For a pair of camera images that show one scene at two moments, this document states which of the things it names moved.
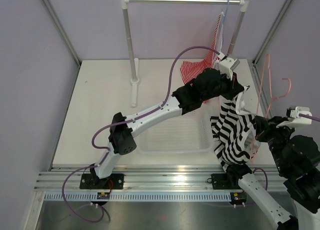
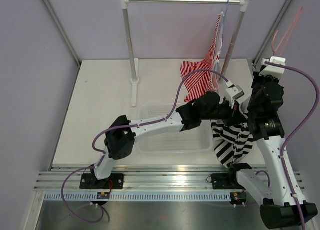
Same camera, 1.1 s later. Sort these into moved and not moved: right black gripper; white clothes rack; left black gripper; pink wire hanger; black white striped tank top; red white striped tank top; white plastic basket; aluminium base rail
Moved: black white striped tank top; right black gripper; pink wire hanger; left black gripper
Not moved: aluminium base rail; white clothes rack; red white striped tank top; white plastic basket
